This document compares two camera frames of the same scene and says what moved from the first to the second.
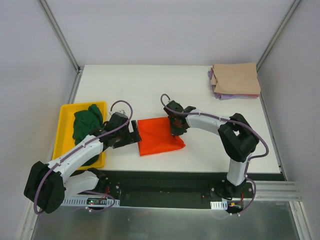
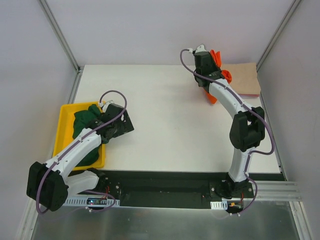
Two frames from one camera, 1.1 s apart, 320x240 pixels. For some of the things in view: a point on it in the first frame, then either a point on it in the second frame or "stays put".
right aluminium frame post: [277, 34] stays put
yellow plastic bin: [64, 140] stays put
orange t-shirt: [156, 137] → [216, 58]
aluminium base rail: [276, 191] stays put
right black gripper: [175, 128] → [217, 75]
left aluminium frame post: [61, 36] stays put
